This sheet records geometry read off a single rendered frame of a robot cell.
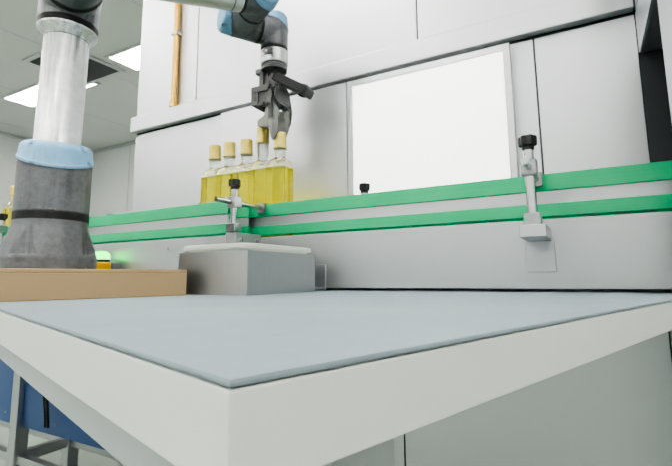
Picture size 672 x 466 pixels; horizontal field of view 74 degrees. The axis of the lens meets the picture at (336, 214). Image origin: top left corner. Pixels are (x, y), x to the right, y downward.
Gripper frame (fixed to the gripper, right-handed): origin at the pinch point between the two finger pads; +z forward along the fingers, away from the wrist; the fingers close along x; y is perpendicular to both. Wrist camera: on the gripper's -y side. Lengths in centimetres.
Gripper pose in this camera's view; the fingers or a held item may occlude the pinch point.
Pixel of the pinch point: (280, 136)
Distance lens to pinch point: 123.0
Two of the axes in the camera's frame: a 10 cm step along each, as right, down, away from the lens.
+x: -4.7, -1.2, -8.7
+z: 0.1, 9.9, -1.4
